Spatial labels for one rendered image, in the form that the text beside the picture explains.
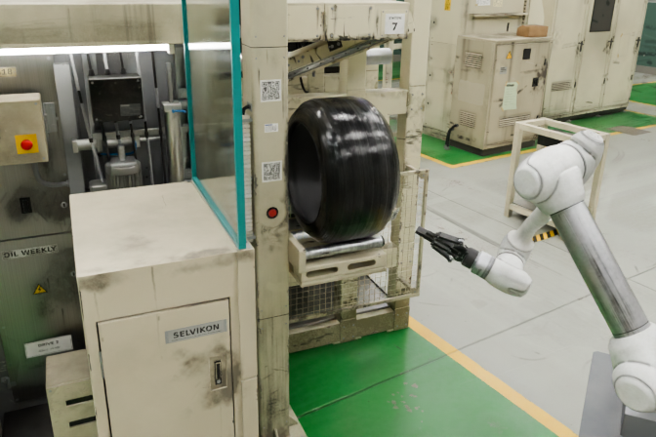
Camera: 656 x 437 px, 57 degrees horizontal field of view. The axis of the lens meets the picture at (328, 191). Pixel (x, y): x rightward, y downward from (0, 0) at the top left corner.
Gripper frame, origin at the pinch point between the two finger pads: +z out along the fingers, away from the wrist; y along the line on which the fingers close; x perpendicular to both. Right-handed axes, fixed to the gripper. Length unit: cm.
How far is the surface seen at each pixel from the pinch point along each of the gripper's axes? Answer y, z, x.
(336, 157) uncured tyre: -23.4, 38.6, -10.4
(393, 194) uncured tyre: -12.4, 16.3, -2.0
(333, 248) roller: 13.5, 27.4, -16.5
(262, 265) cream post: 22, 47, -33
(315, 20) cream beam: -40, 75, 34
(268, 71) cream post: -41, 71, -7
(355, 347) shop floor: 121, 4, 17
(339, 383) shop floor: 109, 2, -13
